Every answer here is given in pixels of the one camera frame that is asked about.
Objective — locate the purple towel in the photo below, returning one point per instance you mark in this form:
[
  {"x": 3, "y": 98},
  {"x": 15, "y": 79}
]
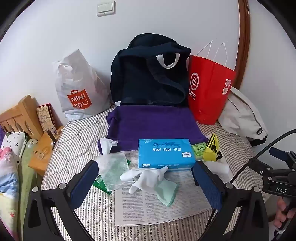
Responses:
[{"x": 150, "y": 122}]

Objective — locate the wooden headboard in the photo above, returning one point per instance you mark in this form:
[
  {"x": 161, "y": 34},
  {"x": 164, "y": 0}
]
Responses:
[{"x": 23, "y": 109}]

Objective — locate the newspaper sheet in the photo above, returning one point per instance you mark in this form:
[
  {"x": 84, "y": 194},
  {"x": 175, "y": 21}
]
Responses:
[{"x": 150, "y": 213}]

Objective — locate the yellow black pouch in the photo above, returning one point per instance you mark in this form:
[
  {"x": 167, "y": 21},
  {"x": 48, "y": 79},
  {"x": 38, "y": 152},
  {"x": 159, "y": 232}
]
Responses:
[{"x": 209, "y": 153}]

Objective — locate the white sponge block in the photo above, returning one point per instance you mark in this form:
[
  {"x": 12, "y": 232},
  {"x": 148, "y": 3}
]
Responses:
[{"x": 218, "y": 169}]

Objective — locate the white glove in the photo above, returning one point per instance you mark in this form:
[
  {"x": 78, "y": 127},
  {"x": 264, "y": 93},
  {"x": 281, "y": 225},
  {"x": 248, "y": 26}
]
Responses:
[{"x": 148, "y": 178}]

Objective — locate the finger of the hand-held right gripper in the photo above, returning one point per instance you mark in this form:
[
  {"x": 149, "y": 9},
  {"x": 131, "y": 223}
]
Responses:
[
  {"x": 278, "y": 153},
  {"x": 261, "y": 166}
]

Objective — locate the brown wooden door frame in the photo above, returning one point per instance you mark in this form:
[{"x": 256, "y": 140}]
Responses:
[{"x": 245, "y": 34}]

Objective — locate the person's right hand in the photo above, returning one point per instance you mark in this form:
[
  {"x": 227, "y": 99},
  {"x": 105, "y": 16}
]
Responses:
[{"x": 280, "y": 210}]

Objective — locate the green packet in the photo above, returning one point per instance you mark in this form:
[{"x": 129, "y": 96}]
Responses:
[{"x": 99, "y": 183}]

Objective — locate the white plastic shopping bag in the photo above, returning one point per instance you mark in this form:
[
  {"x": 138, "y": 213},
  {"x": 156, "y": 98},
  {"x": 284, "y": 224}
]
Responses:
[{"x": 78, "y": 81}]

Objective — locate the navy fabric bag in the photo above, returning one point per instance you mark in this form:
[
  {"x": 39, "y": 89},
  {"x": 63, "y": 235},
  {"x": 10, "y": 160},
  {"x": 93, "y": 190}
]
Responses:
[{"x": 138, "y": 76}]

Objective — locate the cream canvas bag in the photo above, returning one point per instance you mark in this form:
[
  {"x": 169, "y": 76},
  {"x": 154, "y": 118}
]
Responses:
[{"x": 240, "y": 115}]

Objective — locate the wooden bedside table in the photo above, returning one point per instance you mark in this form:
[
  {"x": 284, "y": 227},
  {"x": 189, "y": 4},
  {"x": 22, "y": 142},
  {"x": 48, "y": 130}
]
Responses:
[{"x": 44, "y": 143}]

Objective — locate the green wet wipes pack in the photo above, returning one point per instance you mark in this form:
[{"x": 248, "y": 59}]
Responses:
[{"x": 198, "y": 149}]

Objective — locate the white printed pillow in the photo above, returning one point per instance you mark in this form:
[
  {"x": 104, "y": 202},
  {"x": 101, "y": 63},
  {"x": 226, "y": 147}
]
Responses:
[{"x": 13, "y": 141}]

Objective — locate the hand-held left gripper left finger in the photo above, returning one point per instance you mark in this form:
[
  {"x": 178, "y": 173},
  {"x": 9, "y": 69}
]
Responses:
[{"x": 83, "y": 183}]

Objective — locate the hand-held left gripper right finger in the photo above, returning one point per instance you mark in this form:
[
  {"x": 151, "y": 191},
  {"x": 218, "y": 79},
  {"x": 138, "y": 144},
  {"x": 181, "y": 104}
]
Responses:
[{"x": 205, "y": 183}]

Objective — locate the red paper bag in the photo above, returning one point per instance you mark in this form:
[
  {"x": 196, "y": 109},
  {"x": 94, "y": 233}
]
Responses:
[{"x": 208, "y": 92}]

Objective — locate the white light switch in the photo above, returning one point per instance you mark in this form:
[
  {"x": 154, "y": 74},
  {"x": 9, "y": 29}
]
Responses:
[{"x": 106, "y": 8}]

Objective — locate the mint green cloth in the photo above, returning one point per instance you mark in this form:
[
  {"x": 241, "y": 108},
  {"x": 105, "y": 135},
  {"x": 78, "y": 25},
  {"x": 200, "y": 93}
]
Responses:
[{"x": 167, "y": 192}]

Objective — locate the striped bed sheet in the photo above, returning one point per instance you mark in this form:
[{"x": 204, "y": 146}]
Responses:
[{"x": 76, "y": 139}]

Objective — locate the blue tissue pack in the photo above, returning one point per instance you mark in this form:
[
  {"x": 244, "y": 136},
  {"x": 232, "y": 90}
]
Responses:
[{"x": 161, "y": 155}]

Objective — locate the green blanket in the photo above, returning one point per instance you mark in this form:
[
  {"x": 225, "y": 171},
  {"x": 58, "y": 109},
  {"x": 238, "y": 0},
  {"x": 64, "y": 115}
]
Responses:
[{"x": 25, "y": 176}]

